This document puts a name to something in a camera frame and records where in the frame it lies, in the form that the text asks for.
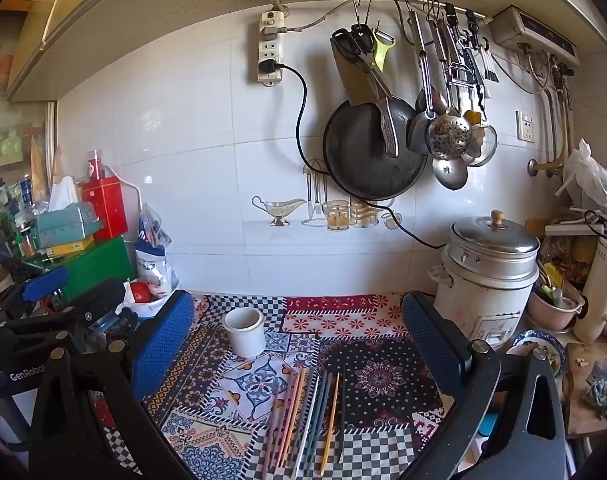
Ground round mesh strainer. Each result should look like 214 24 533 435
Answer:
466 122 498 168

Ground red tin box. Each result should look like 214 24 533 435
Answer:
81 177 129 239

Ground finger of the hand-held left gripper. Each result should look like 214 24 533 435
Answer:
0 266 70 321
4 276 137 356

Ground patterned table cloth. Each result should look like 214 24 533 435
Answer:
91 292 484 480

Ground metal ladle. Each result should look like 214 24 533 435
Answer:
406 5 437 156
431 10 469 192

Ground wooden cutting board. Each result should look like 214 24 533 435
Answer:
563 342 607 438

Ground white water heater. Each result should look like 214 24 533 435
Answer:
491 5 581 66

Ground white printed packet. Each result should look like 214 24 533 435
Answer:
135 242 179 297

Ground kitchen cleaver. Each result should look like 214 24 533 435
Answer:
331 35 379 106

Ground cream wall cabinet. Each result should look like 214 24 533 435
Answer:
0 0 607 106

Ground blue and white bag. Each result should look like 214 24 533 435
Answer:
138 204 170 248

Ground black scissors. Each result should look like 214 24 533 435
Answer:
333 25 389 106

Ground white rice cooker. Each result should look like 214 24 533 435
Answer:
428 260 539 351

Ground green box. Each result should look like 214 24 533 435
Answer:
58 236 137 301

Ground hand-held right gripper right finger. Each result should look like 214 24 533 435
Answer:
401 291 569 480

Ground metal steamer pot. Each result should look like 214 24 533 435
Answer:
442 210 541 283

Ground green peeler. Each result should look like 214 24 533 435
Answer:
373 30 397 73

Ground white wall socket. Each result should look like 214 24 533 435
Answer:
515 110 535 142

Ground white thermos jug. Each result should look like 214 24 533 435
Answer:
573 235 607 343

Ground yellow box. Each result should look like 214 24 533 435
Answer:
44 237 95 261

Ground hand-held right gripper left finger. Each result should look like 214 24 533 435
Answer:
28 290 197 480

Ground white bowl with blue rim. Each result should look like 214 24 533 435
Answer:
124 280 177 318

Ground white power strip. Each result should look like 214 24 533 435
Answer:
256 10 287 85

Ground black wok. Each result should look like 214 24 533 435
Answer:
323 95 429 201

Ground metal slotted skimmer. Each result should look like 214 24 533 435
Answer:
423 10 471 161

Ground white cup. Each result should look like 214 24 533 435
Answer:
224 307 268 358

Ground pink bowl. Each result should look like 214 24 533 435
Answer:
527 285 584 333

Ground clear bottle with red label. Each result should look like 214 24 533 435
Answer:
88 149 107 181

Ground teal tissue box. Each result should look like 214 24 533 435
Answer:
36 176 100 248

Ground white plastic bag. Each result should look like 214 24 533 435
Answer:
556 139 607 221

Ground blue patterned plate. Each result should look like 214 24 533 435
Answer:
512 330 567 378

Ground bunch of coloured chopsticks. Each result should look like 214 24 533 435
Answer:
261 366 347 480

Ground black power cable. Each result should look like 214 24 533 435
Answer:
260 59 449 251

